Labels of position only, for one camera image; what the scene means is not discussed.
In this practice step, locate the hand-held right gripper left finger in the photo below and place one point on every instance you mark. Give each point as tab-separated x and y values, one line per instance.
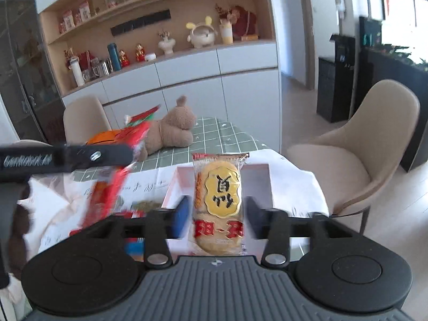
180	219

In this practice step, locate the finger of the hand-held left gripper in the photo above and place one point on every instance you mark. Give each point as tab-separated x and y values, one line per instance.
97	155

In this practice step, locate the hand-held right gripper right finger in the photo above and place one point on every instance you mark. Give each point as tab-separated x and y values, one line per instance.
252	219

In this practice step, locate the pink cardboard box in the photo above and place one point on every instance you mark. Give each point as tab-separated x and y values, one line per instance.
257	187

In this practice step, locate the red green snack packet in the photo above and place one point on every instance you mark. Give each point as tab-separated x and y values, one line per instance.
107	190

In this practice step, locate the yellow rice cracker packet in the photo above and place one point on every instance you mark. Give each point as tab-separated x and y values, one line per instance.
217	190

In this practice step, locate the orange pouch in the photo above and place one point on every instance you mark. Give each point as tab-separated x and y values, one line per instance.
103	137

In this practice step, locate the olive green snack packet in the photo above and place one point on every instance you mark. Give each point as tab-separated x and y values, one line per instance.
147	205

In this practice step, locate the beige upholstered chair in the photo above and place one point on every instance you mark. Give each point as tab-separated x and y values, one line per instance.
367	140
83	117

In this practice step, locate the blue snack packet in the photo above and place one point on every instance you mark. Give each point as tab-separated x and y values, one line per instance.
134	249

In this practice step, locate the brown teddy bear plush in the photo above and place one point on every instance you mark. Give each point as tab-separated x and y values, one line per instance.
174	130

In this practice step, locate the white water bottle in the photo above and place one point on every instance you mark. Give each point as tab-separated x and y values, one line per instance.
77	73

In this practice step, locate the group of metal cups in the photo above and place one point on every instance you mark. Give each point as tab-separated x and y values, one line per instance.
98	68

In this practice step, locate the glass door cabinet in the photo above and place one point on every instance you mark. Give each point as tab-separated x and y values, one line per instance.
23	73

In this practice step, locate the green checkered tablecloth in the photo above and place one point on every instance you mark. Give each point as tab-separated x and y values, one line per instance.
217	133

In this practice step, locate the red gold figurine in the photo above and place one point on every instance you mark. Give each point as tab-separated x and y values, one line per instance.
124	59
140	54

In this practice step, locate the blue thermos bottle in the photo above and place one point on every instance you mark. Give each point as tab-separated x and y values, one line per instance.
114	57

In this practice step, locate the white vase with dried flowers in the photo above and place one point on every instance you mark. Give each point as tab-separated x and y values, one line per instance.
166	45

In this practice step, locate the bunny-eared ceramic pot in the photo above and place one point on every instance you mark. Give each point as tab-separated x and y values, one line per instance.
202	36

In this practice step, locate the black water dispenser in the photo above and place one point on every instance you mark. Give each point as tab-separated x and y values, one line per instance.
336	80

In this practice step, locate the yellow white cup with flowers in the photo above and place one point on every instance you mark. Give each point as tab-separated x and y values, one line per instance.
226	33

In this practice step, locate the wooden wall shelf cabinet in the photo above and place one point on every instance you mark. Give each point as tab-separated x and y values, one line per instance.
187	73

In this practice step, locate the black wall socket strip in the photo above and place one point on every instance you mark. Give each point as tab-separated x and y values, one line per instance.
140	22

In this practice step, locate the white wall intercom panel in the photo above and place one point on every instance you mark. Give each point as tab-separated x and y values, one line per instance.
341	3

